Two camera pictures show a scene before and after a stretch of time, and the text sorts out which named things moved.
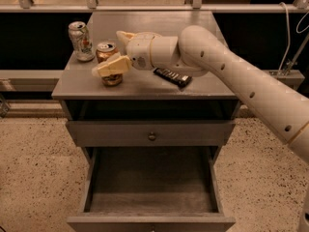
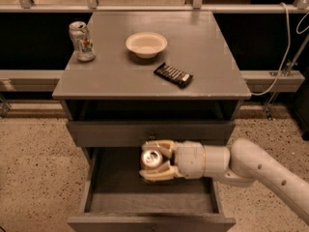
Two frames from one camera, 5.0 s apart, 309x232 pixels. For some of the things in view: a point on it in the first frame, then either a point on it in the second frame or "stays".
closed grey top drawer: (152, 132) stays
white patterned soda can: (81, 41) stays
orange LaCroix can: (104, 50) to (151, 159)
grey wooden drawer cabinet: (155, 137) stays
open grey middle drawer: (152, 188) stays
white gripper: (139, 52) to (189, 159)
